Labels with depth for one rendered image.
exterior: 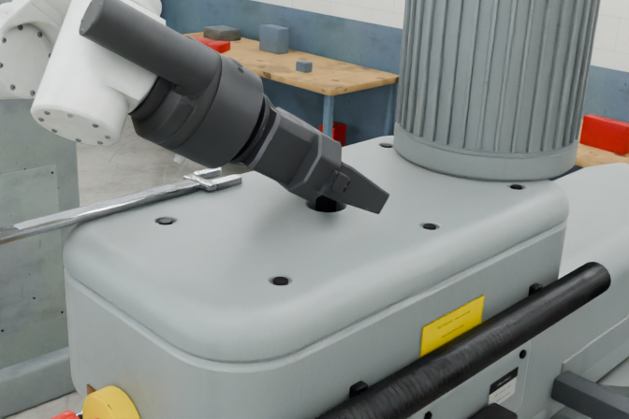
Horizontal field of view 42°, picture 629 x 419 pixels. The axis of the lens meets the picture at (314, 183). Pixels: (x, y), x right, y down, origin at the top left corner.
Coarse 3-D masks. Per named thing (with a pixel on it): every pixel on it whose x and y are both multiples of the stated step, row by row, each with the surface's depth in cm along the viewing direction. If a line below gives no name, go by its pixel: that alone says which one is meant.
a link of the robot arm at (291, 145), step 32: (224, 64) 64; (224, 96) 63; (256, 96) 65; (224, 128) 63; (256, 128) 66; (288, 128) 66; (192, 160) 66; (224, 160) 65; (256, 160) 66; (288, 160) 67; (320, 160) 66; (320, 192) 67
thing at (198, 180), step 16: (192, 176) 79; (208, 176) 80; (240, 176) 79; (144, 192) 74; (160, 192) 74; (176, 192) 75; (208, 192) 77; (80, 208) 70; (96, 208) 70; (112, 208) 70; (128, 208) 72; (16, 224) 66; (32, 224) 66; (48, 224) 66; (64, 224) 67; (0, 240) 64
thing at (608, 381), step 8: (624, 360) 114; (616, 368) 112; (624, 368) 112; (608, 376) 110; (616, 376) 110; (624, 376) 110; (600, 384) 109; (608, 384) 108; (616, 384) 108; (624, 384) 109; (616, 392) 109; (624, 392) 109; (568, 408) 109; (552, 416) 108; (560, 416) 108; (568, 416) 107; (576, 416) 107; (584, 416) 107
